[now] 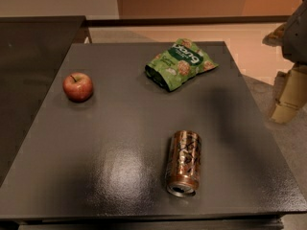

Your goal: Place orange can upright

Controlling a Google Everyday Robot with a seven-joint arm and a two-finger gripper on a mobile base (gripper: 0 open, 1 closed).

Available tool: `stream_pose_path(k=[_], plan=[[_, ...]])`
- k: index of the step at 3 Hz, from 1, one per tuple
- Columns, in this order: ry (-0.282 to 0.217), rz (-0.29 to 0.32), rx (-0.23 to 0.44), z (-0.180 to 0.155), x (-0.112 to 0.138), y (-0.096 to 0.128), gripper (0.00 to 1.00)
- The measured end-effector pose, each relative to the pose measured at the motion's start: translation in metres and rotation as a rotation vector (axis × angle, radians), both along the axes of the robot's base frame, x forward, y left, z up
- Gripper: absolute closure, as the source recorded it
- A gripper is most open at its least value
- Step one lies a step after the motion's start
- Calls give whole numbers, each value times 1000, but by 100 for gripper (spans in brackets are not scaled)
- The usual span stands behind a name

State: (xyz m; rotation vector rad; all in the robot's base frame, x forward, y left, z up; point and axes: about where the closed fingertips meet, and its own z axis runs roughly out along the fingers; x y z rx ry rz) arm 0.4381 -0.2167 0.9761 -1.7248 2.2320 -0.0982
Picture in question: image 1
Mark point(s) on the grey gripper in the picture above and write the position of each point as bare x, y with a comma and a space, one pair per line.
296, 40

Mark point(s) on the orange soda can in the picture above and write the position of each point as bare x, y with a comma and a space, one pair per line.
183, 170

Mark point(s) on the green snack bag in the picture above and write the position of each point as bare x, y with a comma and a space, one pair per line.
177, 65

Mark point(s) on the red apple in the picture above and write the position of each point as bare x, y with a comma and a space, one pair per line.
78, 87

